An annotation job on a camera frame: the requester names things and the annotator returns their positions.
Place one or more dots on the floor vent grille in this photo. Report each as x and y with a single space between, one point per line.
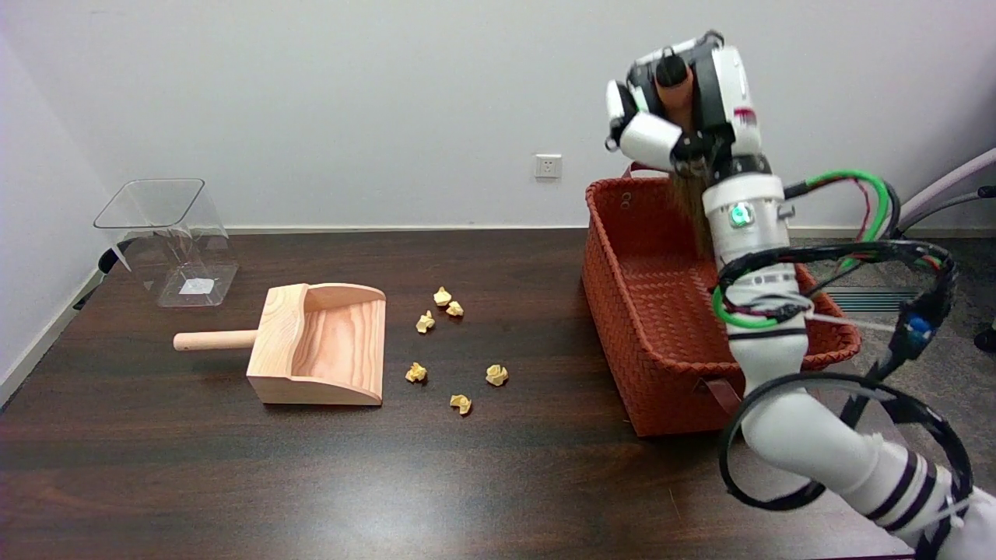
871 299

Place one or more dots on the white wall outlet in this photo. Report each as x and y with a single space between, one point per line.
548 166

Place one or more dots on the small black object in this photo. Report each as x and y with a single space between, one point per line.
109 260

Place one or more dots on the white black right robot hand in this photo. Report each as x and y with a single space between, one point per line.
731 101

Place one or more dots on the red woven basket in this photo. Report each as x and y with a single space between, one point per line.
661 373

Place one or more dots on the clear plastic bin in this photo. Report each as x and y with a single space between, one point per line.
180 233

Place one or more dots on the wooden dustpan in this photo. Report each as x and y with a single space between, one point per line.
319 350

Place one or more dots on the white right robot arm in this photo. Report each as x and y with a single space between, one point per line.
794 428

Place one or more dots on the crumpled paper ball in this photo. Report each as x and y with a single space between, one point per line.
425 321
416 372
496 375
461 404
454 309
442 295

